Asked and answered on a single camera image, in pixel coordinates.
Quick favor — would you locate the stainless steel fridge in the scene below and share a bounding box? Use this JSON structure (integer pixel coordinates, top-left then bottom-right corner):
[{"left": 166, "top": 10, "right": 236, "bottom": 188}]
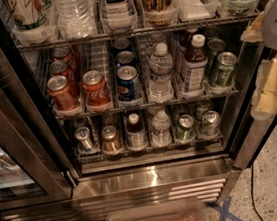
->
[{"left": 0, "top": 0, "right": 268, "bottom": 221}]

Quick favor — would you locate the top shelf tea bottle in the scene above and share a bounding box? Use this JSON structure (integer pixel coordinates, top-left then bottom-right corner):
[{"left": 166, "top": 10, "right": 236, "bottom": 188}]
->
[{"left": 101, "top": 0, "right": 135, "bottom": 19}]

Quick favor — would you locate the front left red soda can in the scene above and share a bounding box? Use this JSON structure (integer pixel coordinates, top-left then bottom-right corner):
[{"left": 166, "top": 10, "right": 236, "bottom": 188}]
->
[{"left": 47, "top": 75, "right": 79, "bottom": 111}]

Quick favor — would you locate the blue pepsi can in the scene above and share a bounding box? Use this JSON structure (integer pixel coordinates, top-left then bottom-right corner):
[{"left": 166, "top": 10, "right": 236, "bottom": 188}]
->
[
  {"left": 115, "top": 50, "right": 136, "bottom": 68},
  {"left": 112, "top": 38, "right": 132, "bottom": 54},
  {"left": 116, "top": 65, "right": 142, "bottom": 102}
]

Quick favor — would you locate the front blue pepsi can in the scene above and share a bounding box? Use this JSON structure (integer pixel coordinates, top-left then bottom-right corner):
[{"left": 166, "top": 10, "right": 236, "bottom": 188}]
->
[{"left": 116, "top": 65, "right": 142, "bottom": 102}]

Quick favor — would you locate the red coca-cola can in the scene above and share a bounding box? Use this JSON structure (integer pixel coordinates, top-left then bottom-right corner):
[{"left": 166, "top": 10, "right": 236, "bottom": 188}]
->
[{"left": 82, "top": 70, "right": 111, "bottom": 107}]

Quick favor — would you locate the bottom shelf tea bottle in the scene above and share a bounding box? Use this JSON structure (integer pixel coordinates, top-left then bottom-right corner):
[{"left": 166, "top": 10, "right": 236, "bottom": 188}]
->
[{"left": 126, "top": 113, "right": 147, "bottom": 149}]

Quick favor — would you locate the shelf tea bottle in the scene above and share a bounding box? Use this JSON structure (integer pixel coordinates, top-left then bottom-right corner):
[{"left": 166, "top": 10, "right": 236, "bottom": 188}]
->
[
  {"left": 126, "top": 113, "right": 147, "bottom": 149},
  {"left": 101, "top": 0, "right": 135, "bottom": 19}
]

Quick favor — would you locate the bottom right green can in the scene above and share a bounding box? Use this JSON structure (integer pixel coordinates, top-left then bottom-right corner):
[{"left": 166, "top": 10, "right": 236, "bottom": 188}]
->
[{"left": 198, "top": 110, "right": 220, "bottom": 137}]

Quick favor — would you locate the bottom shelf silver can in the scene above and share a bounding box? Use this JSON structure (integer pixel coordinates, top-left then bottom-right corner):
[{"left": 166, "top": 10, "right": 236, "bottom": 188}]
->
[{"left": 75, "top": 127, "right": 95, "bottom": 151}]

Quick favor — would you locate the brown iced tea bottle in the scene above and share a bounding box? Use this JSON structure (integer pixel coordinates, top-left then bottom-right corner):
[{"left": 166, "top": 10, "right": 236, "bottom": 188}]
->
[{"left": 180, "top": 34, "right": 208, "bottom": 93}]

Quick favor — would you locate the shelf water bottle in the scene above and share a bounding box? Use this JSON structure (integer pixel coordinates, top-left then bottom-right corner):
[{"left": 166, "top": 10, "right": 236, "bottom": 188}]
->
[
  {"left": 151, "top": 110, "right": 171, "bottom": 147},
  {"left": 53, "top": 0, "right": 97, "bottom": 40}
]

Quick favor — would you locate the front clear water bottle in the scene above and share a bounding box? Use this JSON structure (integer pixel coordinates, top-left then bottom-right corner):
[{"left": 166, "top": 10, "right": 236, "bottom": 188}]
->
[{"left": 149, "top": 42, "right": 174, "bottom": 103}]

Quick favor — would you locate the bottom shelf water bottle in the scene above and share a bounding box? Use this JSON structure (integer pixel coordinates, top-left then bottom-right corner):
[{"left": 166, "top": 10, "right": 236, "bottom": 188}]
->
[{"left": 151, "top": 110, "right": 171, "bottom": 147}]

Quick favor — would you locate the middle blue pepsi can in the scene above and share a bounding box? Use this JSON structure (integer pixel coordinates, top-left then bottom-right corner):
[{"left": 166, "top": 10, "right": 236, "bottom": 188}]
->
[{"left": 115, "top": 50, "right": 136, "bottom": 68}]

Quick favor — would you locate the bottom left green can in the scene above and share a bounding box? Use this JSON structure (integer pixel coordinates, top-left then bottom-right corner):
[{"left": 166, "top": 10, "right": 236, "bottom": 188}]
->
[{"left": 174, "top": 114, "right": 195, "bottom": 142}]

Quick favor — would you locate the middle left red soda can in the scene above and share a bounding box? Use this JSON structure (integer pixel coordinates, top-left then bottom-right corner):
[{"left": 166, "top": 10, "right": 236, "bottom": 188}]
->
[{"left": 49, "top": 60, "right": 80, "bottom": 96}]

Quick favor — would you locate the bottom shelf bronze can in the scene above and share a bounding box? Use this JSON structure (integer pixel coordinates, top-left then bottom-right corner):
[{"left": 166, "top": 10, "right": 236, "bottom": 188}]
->
[{"left": 101, "top": 125, "right": 121, "bottom": 152}]

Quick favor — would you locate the rear green soda can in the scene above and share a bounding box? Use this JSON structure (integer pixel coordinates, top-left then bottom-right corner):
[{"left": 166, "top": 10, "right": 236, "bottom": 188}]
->
[{"left": 205, "top": 37, "right": 226, "bottom": 76}]

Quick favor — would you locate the blue tape cross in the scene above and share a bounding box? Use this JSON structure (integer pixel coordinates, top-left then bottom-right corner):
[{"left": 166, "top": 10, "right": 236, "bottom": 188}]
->
[{"left": 208, "top": 196, "right": 243, "bottom": 221}]

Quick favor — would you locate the rear left red soda can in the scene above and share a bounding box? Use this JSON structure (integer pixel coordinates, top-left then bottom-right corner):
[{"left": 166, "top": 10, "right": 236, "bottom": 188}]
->
[{"left": 52, "top": 47, "right": 78, "bottom": 72}]

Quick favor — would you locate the top shelf white tall can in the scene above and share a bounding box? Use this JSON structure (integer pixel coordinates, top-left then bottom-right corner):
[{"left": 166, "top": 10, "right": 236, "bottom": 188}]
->
[{"left": 2, "top": 0, "right": 47, "bottom": 31}]

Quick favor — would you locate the front green soda can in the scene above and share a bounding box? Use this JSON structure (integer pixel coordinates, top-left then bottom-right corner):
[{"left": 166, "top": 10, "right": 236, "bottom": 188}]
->
[{"left": 208, "top": 51, "right": 238, "bottom": 87}]

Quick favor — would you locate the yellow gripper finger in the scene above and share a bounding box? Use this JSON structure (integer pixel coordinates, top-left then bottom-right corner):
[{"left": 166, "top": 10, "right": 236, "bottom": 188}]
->
[
  {"left": 250, "top": 56, "right": 277, "bottom": 121},
  {"left": 240, "top": 13, "right": 264, "bottom": 43}
]

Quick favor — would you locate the green soda can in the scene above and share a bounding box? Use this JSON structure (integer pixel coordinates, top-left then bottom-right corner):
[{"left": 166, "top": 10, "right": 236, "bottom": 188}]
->
[
  {"left": 205, "top": 37, "right": 226, "bottom": 76},
  {"left": 208, "top": 51, "right": 238, "bottom": 87}
]

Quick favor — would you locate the top shelf water bottle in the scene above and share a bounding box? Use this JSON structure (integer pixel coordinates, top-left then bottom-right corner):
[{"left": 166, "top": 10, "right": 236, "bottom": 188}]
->
[{"left": 53, "top": 0, "right": 97, "bottom": 40}]

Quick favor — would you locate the red soda can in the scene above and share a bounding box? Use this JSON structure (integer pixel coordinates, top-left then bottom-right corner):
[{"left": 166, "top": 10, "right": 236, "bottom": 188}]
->
[
  {"left": 49, "top": 60, "right": 80, "bottom": 96},
  {"left": 47, "top": 75, "right": 79, "bottom": 111},
  {"left": 52, "top": 47, "right": 78, "bottom": 72}
]

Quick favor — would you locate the black power cable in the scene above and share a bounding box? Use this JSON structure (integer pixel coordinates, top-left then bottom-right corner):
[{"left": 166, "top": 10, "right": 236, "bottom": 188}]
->
[{"left": 246, "top": 163, "right": 266, "bottom": 221}]

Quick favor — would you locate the rear blue pepsi can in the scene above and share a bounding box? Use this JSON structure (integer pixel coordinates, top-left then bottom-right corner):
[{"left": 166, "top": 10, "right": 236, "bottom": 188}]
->
[{"left": 112, "top": 38, "right": 132, "bottom": 54}]

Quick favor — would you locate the glass fridge door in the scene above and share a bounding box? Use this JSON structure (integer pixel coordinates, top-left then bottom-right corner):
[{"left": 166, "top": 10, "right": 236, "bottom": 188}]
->
[{"left": 0, "top": 0, "right": 77, "bottom": 211}]

